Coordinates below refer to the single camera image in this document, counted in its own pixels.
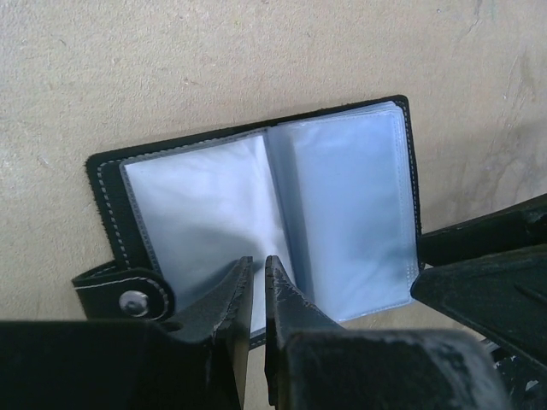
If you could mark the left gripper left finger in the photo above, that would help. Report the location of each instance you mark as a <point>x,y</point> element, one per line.
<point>216,333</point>

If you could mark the black leather card holder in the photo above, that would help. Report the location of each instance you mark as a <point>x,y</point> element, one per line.
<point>332,193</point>

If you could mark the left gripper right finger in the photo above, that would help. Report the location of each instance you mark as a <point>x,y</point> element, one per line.
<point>299,340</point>

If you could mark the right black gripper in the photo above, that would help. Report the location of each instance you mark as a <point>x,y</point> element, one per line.
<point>500,296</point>

